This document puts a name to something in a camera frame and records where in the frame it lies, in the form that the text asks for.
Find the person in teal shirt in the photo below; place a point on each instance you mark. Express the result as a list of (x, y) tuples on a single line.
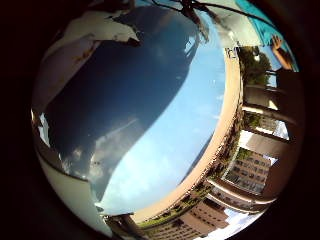
[(266, 23)]

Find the blue table cloth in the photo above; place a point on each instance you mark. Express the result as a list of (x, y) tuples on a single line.
[(160, 116)]

